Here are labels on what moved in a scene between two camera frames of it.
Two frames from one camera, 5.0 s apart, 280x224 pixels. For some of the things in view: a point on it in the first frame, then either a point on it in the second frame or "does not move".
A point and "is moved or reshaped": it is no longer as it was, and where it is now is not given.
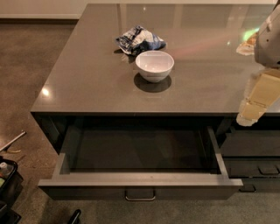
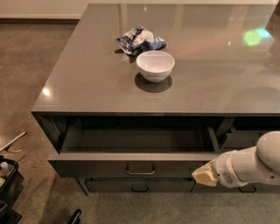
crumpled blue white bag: (137, 39) does not move
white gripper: (269, 44) to (224, 171)
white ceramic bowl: (155, 66) does not move
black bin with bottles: (10, 187) does not move
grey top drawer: (140, 163) is moved or reshaped
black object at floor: (75, 218) does not move
